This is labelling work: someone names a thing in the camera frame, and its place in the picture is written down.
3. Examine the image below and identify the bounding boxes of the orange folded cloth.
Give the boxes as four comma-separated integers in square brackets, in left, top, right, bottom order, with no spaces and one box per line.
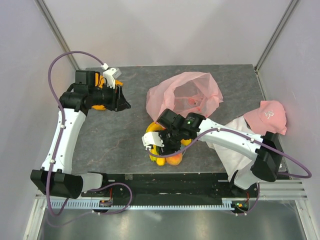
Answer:
[92,72,123,111]

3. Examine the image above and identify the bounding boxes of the peach fruit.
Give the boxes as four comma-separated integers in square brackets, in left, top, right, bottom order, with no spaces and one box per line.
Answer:
[166,153,183,166]

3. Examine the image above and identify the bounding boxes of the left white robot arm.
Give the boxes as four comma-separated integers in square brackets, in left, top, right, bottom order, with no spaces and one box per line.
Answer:
[30,67,131,199]

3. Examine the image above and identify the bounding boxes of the white folded cloth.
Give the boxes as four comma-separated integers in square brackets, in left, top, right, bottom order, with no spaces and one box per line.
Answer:
[207,117,283,176]

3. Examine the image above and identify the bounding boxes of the pink cap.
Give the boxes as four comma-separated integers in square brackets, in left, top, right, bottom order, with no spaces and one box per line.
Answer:
[243,100,287,135]

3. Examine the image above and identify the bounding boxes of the pink peach plastic bag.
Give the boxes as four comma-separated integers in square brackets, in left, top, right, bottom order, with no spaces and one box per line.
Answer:
[146,71,223,122]

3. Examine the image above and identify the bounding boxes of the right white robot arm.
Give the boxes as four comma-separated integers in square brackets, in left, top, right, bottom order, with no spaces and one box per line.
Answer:
[157,109,283,197]

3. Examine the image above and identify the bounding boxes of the slotted cable duct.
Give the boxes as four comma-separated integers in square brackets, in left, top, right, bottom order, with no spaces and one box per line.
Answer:
[51,199,249,211]

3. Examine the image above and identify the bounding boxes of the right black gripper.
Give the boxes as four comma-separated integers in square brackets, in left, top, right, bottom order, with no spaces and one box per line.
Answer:
[154,127,182,157]

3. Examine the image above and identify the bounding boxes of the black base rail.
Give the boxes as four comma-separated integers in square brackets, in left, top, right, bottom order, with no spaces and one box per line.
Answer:
[81,172,260,201]

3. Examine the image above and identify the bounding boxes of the yellow banana bunch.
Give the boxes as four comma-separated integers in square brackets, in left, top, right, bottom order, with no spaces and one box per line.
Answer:
[149,147,159,162]
[145,122,165,133]

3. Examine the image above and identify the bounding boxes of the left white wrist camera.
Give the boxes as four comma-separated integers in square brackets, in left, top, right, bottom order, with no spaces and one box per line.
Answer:
[100,63,123,89]

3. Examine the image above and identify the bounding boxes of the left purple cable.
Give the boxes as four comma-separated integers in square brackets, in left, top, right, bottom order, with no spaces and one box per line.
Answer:
[46,51,106,216]

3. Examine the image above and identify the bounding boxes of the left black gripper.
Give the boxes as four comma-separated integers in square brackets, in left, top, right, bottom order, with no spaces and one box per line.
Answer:
[89,81,131,112]

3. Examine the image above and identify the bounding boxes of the yellow mango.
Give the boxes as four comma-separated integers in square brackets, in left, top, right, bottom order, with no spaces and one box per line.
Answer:
[156,157,166,166]
[180,139,193,146]

